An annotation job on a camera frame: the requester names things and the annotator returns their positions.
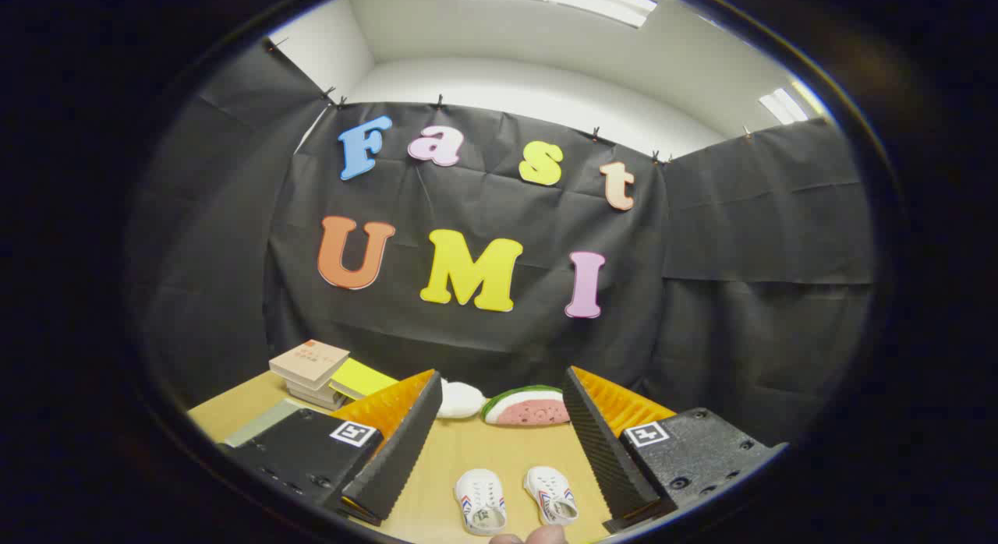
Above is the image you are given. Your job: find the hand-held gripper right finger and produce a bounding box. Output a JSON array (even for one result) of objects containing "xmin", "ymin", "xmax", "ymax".
[{"xmin": 561, "ymin": 366, "xmax": 788, "ymax": 534}]

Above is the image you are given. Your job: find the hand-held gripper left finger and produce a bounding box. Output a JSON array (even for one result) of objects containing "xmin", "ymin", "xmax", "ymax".
[{"xmin": 218, "ymin": 369, "xmax": 444, "ymax": 528}]

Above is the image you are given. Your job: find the white canvas shoe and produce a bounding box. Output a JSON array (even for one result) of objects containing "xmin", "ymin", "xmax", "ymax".
[
  {"xmin": 524, "ymin": 466, "xmax": 579, "ymax": 527},
  {"xmin": 455, "ymin": 468, "xmax": 508, "ymax": 536}
]

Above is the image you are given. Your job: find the green storage box lid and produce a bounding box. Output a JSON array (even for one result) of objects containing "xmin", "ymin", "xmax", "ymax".
[{"xmin": 226, "ymin": 399, "xmax": 301, "ymax": 445}]

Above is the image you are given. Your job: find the green fabric storage box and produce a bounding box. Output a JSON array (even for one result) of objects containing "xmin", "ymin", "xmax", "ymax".
[{"xmin": 225, "ymin": 399, "xmax": 301, "ymax": 448}]

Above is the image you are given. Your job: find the white plush toy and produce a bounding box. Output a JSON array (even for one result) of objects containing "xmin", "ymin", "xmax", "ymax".
[{"xmin": 435, "ymin": 379, "xmax": 488, "ymax": 419}]

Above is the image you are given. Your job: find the watermelon slice plush toy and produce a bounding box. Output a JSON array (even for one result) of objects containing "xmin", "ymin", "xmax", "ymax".
[{"xmin": 480, "ymin": 385, "xmax": 572, "ymax": 427}]

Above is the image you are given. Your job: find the yellow book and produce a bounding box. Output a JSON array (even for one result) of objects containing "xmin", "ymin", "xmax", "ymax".
[{"xmin": 329, "ymin": 358, "xmax": 400, "ymax": 401}]

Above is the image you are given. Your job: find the grey book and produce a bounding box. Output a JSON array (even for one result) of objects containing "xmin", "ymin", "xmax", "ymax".
[{"xmin": 287, "ymin": 387, "xmax": 348, "ymax": 410}]

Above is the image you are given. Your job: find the white book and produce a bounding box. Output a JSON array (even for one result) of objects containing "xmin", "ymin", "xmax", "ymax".
[{"xmin": 285, "ymin": 377, "xmax": 348, "ymax": 403}]

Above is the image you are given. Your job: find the tan book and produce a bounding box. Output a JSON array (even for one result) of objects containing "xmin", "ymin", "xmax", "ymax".
[{"xmin": 269, "ymin": 340, "xmax": 350, "ymax": 390}]

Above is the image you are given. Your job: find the small ceiling light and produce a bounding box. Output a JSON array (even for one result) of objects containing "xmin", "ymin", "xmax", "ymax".
[{"xmin": 759, "ymin": 87, "xmax": 812, "ymax": 125}]

